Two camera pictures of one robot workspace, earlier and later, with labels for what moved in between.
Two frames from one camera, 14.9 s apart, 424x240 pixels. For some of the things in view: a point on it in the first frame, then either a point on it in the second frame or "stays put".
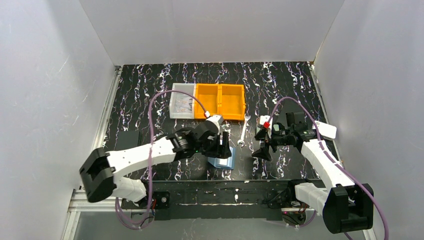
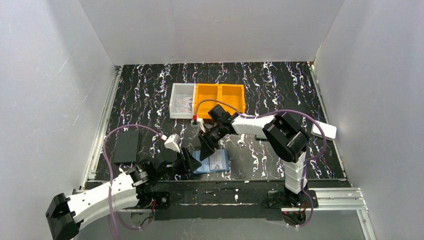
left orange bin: (208, 94) stays put
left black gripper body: (224, 144) → (183, 160)
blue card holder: (227, 163) → (205, 167)
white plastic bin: (182, 106) stays put
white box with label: (327, 131) stays put
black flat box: (127, 139) stays put
